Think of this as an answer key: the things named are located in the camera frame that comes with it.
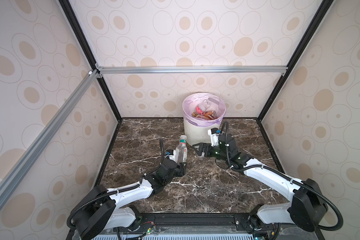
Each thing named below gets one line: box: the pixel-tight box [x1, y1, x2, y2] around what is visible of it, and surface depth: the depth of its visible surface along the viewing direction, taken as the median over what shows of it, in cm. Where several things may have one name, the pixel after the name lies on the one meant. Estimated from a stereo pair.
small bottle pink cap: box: [195, 99, 211, 114], surface depth 97 cm
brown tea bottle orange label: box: [196, 110, 217, 120], surface depth 99 cm
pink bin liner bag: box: [182, 92, 227, 127], surface depth 97 cm
